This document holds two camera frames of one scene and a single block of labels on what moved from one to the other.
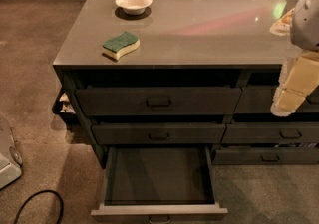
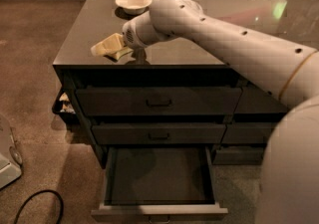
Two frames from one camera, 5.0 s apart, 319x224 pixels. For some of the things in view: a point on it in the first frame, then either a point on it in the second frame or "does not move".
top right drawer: (260, 99) does not move
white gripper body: (306, 24) -> (129, 36)
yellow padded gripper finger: (283, 27) -> (120, 54)
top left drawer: (157, 101) does not move
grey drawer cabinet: (186, 59) does not move
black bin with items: (65, 106) does not move
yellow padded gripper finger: (299, 77) -> (108, 46)
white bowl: (134, 3) does not move
